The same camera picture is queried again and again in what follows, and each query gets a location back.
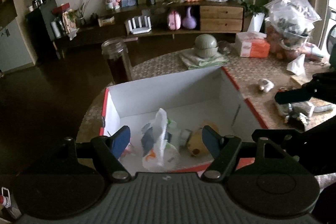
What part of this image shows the yellow plush toy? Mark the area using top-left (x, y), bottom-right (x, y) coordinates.
top-left (186, 120), bottom-right (219, 157)

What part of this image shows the white wet wipes pack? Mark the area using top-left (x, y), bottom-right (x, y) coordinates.
top-left (141, 108), bottom-right (181, 172)

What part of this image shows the black snack packet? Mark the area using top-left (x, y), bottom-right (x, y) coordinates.
top-left (284, 111), bottom-right (309, 132)

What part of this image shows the oval grey lidded container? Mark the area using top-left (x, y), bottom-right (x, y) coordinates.
top-left (275, 101), bottom-right (335, 118)

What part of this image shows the red and white shoe box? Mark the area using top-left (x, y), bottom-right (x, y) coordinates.
top-left (100, 68), bottom-right (266, 174)

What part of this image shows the small white figurine toy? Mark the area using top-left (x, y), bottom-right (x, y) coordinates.
top-left (258, 79), bottom-right (274, 93)

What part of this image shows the white paper bag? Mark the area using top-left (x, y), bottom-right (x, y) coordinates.
top-left (286, 54), bottom-right (305, 76)

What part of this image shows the folded green striped cloth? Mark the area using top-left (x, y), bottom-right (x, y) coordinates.
top-left (179, 49), bottom-right (228, 70)

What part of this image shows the glass jar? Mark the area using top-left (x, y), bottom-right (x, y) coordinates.
top-left (101, 39), bottom-right (133, 85)

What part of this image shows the green lidded ceramic bowl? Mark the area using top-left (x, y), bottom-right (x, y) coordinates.
top-left (194, 34), bottom-right (218, 59)

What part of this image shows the orange tissue box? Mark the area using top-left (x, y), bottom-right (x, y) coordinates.
top-left (234, 31), bottom-right (270, 59)

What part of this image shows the white wifi router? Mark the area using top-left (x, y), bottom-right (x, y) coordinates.
top-left (125, 15), bottom-right (151, 35)

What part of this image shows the large clear plastic bag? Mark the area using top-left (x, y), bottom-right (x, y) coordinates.
top-left (264, 0), bottom-right (322, 62)

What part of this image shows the wooden tv cabinet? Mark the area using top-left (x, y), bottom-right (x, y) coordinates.
top-left (79, 1), bottom-right (244, 38)

